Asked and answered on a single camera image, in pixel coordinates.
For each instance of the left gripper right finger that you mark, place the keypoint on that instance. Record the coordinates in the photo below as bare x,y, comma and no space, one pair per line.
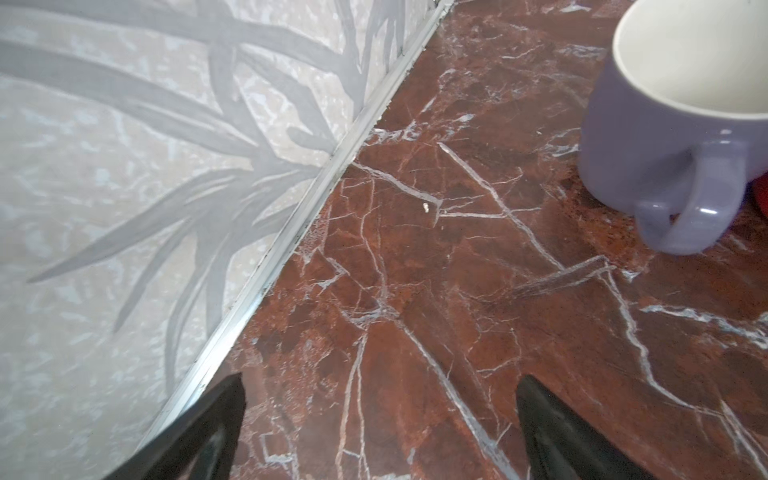
560,444

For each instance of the lavender purple mug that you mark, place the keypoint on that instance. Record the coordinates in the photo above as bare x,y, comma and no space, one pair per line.
676,126

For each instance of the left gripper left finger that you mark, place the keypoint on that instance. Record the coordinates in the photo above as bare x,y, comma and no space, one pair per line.
200,444

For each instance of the red mug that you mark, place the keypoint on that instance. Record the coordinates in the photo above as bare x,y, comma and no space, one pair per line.
759,189

